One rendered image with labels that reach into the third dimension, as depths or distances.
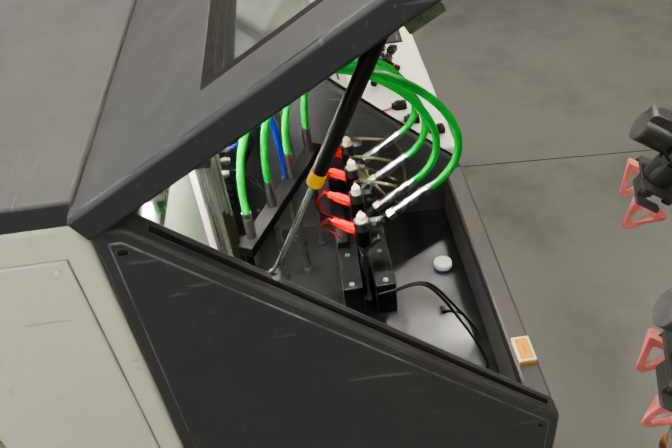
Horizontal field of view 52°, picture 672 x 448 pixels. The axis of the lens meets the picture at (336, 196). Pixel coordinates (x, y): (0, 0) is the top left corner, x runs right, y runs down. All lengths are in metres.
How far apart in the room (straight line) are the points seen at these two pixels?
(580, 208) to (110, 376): 2.32
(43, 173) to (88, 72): 0.22
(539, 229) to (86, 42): 2.13
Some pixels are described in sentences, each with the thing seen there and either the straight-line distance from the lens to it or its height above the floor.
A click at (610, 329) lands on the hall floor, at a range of 2.56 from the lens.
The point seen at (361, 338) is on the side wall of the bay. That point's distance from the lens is 0.93.
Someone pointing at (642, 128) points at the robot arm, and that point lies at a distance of 1.33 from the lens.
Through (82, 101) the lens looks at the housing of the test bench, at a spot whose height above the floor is 1.50.
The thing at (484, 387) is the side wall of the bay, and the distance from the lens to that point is 1.06.
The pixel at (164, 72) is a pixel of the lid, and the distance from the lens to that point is 0.85.
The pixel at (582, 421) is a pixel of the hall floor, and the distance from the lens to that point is 2.33.
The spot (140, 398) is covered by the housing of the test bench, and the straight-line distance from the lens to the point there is 1.02.
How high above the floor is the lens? 1.93
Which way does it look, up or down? 40 degrees down
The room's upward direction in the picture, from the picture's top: 7 degrees counter-clockwise
